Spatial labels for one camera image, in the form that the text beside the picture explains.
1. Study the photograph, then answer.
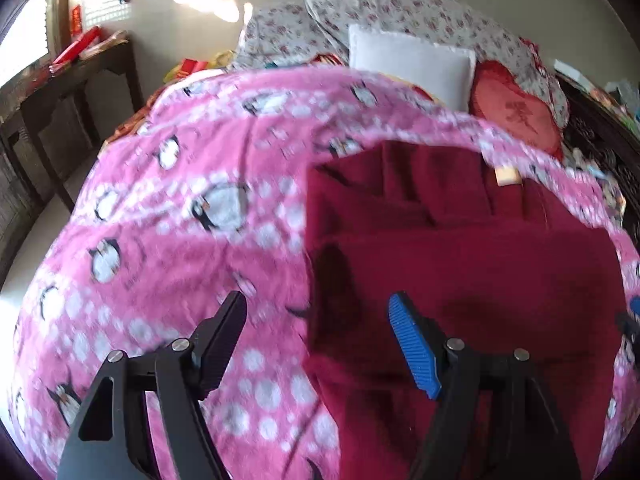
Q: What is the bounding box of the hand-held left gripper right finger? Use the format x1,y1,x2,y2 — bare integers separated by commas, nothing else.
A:
388,292,583,480

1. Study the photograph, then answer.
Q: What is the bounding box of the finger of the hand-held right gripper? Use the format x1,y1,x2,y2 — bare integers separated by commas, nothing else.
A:
616,296,640,341

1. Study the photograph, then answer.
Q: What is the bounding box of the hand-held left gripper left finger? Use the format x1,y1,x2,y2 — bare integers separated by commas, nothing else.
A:
57,290,249,480

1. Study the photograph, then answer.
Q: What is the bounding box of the dark red garment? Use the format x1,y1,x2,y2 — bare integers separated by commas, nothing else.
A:
303,141,629,480

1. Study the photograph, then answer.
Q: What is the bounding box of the pink penguin print blanket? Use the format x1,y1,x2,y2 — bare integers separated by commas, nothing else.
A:
7,68,640,480

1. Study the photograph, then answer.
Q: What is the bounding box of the dark carved wooden headboard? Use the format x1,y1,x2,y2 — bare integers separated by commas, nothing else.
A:
554,73,640,241

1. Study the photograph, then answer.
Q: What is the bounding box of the red heart-shaped cushion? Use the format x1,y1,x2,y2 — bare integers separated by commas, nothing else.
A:
468,60,565,162

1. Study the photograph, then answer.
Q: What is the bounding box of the white pillow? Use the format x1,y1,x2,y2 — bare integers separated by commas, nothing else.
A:
348,24,477,113

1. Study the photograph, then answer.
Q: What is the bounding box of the dark wooden side table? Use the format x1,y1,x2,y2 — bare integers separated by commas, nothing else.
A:
0,39,146,215

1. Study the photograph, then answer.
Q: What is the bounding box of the floral quilt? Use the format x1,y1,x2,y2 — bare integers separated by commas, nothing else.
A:
231,0,571,129

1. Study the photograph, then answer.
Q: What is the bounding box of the red long box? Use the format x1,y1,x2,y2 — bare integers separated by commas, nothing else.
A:
49,26,104,74

